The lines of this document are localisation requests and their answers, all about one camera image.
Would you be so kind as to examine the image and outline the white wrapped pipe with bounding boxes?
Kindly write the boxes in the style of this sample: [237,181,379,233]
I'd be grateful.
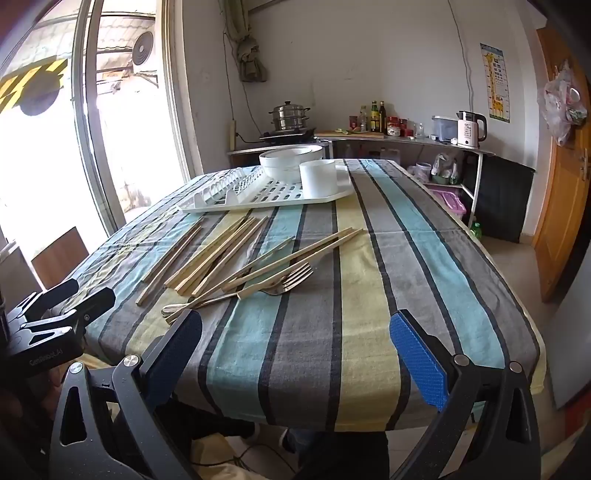
[221,0,252,44]

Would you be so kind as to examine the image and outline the brown wooden board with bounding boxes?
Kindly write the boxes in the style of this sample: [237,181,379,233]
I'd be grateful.
[30,228,89,289]

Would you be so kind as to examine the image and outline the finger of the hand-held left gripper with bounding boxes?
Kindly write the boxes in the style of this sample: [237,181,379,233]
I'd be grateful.
[22,287,116,339]
[17,278,80,321]

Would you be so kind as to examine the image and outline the giraffe wall poster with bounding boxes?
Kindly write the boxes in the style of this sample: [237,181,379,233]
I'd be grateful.
[479,43,512,123]

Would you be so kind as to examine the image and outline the metal fork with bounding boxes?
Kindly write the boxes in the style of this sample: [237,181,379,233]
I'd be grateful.
[166,272,301,323]
[163,263,315,320]

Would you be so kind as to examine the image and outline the sliding glass door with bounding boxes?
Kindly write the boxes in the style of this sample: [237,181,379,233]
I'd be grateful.
[0,0,204,259]

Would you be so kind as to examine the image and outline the bunch of wooden chopsticks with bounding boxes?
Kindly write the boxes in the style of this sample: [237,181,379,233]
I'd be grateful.
[136,215,364,306]

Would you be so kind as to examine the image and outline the black wall cable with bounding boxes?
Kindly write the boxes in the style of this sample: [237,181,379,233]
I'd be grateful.
[448,0,477,116]

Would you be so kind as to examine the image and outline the person's leg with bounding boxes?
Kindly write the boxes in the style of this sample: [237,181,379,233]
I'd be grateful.
[281,429,391,480]

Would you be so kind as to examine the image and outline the stainless steel steamer pot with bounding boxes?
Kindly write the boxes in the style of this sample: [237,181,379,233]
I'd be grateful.
[269,100,311,132]

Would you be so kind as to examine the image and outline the white cup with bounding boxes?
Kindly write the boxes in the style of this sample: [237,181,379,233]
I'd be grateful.
[299,159,350,199]

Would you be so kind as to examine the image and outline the wooden door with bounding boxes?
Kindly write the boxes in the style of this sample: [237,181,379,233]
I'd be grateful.
[531,28,591,303]

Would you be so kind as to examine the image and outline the white plastic dish rack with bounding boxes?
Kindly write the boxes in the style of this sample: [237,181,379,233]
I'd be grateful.
[178,159,356,214]

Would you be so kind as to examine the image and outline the white electric kettle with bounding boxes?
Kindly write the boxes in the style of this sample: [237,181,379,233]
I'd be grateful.
[457,111,488,150]

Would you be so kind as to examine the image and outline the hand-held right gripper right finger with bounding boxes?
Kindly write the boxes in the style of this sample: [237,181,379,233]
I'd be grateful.
[389,308,541,480]

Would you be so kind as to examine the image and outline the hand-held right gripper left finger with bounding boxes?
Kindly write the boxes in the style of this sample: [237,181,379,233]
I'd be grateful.
[48,309,204,480]

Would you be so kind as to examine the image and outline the grey hanging cloth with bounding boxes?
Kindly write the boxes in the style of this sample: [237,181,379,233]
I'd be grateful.
[235,39,269,84]

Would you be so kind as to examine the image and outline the white plastic bag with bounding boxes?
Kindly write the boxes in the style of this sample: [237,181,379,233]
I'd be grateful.
[431,152,462,185]

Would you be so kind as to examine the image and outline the hanging plastic bags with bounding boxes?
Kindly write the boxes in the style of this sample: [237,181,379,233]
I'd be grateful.
[538,62,589,147]

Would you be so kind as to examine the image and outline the pink lid storage box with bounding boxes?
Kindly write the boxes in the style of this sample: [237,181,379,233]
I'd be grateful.
[426,188,468,224]

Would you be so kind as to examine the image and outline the metal kitchen shelf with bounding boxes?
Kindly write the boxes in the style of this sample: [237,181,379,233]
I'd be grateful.
[226,131,497,232]

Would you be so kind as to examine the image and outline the black cooktop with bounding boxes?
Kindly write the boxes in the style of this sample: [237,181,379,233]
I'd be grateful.
[259,127,318,142]

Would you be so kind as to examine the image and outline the wooden cutting board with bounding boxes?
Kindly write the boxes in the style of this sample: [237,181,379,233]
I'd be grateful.
[315,130,385,139]

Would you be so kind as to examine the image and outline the striped tablecloth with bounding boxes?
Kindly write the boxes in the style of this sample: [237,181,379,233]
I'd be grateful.
[60,158,548,432]

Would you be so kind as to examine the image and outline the translucent plastic container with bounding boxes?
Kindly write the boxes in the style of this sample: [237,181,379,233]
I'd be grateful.
[431,115,462,144]

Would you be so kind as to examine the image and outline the black board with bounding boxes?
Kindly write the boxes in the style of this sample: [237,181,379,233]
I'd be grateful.
[462,154,536,244]

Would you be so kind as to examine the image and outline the yellow black striped sign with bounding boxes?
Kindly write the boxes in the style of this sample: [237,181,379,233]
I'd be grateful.
[0,59,69,114]

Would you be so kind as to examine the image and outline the outdoor air conditioner unit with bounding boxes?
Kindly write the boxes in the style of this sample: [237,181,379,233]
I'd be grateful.
[130,30,158,77]

